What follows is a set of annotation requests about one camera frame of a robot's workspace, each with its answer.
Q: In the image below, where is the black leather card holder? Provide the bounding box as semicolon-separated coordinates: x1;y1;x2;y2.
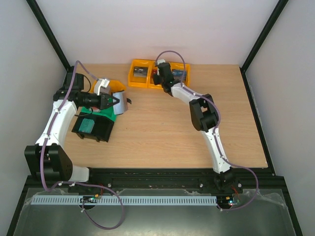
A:
112;90;131;116

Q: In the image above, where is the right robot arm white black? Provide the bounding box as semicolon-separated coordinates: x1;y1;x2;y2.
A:
153;60;235;193

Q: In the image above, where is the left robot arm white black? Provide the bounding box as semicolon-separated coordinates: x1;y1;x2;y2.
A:
24;72;127;188

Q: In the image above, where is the yellow bin with red cards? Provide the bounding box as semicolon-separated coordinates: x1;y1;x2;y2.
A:
148;60;162;90

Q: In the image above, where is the blue VIP card stack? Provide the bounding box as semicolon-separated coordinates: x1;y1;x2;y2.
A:
172;69;187;77

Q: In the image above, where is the yellow bin with blue cards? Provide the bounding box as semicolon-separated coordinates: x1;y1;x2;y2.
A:
170;62;190;86

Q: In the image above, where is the grey VIP card stack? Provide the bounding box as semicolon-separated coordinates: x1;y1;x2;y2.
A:
133;66;148;78

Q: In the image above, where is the yellow bin with grey cards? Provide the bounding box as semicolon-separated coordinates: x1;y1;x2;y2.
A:
127;59;154;88

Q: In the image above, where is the teal VIP card stack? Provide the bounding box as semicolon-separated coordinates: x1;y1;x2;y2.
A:
78;118;95;134

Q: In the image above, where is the green plastic bin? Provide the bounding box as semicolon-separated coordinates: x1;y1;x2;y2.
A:
80;107;117;122

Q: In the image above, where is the yellow bin near green bin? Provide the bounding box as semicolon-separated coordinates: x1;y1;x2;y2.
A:
90;80;126;94

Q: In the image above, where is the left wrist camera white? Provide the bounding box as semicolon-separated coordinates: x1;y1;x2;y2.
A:
94;78;110;95

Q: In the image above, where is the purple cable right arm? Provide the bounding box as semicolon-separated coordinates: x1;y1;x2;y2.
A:
155;50;259;212

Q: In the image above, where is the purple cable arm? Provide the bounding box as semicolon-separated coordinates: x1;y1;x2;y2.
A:
155;50;259;212
40;60;125;229

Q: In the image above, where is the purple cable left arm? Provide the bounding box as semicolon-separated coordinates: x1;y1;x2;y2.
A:
40;60;125;229

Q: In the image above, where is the black frame post left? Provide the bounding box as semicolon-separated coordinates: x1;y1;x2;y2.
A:
26;0;72;72

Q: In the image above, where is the black frame post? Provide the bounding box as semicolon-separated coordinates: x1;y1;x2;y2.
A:
240;0;289;71
26;0;72;72

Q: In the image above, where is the white slotted cable duct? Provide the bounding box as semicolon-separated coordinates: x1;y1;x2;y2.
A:
31;195;217;206

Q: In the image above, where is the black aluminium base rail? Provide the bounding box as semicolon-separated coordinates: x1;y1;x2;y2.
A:
60;167;286;195

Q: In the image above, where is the black frame post right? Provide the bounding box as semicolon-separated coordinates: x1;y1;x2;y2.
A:
240;0;289;71

